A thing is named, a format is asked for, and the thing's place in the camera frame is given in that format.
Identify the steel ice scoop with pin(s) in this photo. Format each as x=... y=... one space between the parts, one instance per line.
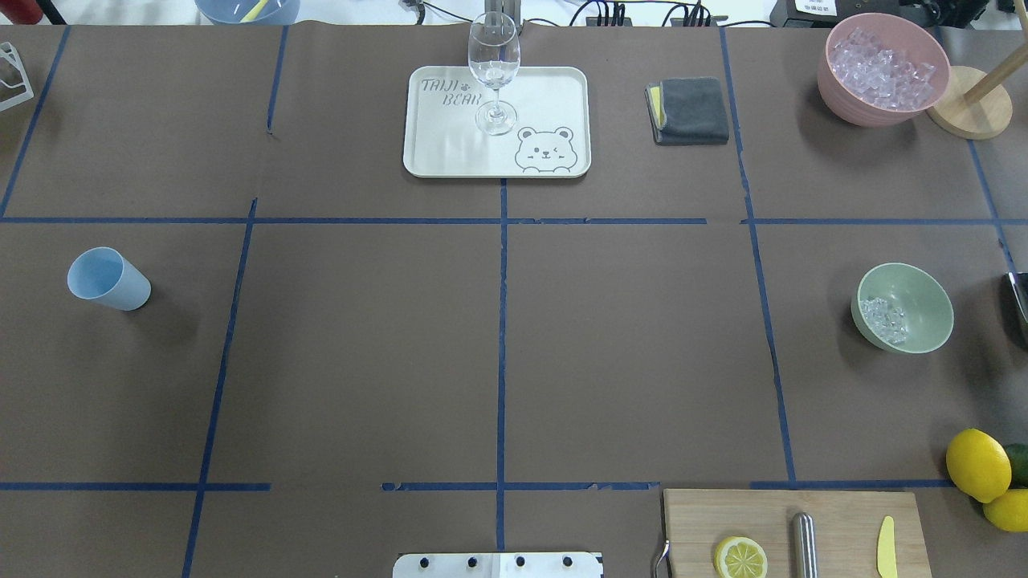
x=1017 y=284

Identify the cream bear tray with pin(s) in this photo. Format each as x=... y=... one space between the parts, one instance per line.
x=551 y=139

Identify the red bottle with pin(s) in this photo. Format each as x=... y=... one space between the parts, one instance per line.
x=21 y=12

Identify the blue bowl with fork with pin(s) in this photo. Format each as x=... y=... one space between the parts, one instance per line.
x=270 y=13

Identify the steel muddler black cap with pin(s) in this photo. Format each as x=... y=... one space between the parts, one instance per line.
x=805 y=553

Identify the green lime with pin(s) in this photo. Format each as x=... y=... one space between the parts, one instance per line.
x=1017 y=454

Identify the white wire cup rack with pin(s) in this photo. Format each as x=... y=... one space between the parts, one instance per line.
x=16 y=87

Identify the light green bowl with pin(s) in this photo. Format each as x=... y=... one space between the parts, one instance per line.
x=929 y=311

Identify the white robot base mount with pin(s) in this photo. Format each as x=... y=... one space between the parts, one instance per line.
x=500 y=564

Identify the yellow lemon lower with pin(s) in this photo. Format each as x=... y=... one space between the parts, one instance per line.
x=1009 y=511

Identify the yellow plastic knife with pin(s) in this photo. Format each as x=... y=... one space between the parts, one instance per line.
x=886 y=562

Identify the pink bowl of ice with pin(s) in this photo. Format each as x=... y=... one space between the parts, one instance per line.
x=879 y=69

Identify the wooden mug tree stand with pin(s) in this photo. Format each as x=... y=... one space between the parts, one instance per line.
x=975 y=104

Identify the clear wine glass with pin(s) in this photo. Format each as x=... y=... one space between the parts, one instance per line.
x=494 y=57

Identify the light blue plastic cup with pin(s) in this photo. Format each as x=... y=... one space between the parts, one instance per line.
x=102 y=275

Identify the grey folded cloth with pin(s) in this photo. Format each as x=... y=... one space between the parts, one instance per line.
x=687 y=111

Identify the half lemon slice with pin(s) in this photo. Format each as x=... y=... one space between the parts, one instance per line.
x=740 y=556

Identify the yellow lemon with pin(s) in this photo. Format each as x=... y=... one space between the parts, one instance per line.
x=978 y=465
x=1009 y=511

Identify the yellow lemon upper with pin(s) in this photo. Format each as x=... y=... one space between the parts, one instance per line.
x=978 y=465

